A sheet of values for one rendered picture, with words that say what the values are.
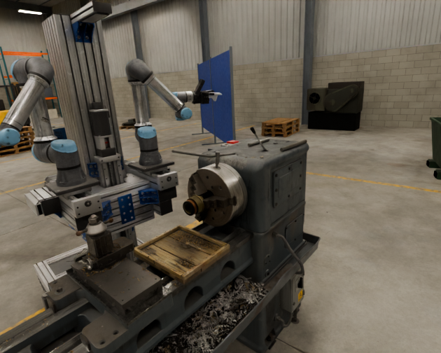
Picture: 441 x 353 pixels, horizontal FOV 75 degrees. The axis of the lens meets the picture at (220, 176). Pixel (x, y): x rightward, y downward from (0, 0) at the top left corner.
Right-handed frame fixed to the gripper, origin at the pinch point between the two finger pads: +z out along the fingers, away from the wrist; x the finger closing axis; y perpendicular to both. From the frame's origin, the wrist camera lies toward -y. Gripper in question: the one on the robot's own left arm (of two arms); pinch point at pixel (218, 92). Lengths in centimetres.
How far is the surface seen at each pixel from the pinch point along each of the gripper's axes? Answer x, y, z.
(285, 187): 78, 43, 10
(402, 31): -482, -65, 805
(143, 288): 120, 45, -78
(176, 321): 116, 73, -67
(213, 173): 81, 25, -36
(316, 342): 110, 144, 23
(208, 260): 106, 55, -49
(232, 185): 88, 30, -29
